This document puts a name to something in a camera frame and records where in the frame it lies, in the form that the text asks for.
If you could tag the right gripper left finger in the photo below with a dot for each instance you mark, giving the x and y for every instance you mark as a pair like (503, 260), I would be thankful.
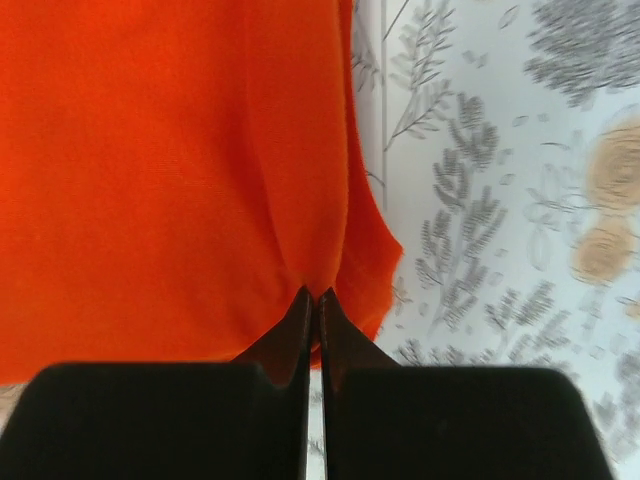
(245, 419)

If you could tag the floral patterned table mat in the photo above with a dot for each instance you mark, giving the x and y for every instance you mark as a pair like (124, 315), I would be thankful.
(500, 140)

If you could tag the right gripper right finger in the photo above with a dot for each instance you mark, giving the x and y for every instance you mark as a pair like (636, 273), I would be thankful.
(383, 420)

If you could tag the orange t shirt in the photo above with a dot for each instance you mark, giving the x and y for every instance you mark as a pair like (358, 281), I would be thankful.
(172, 173)

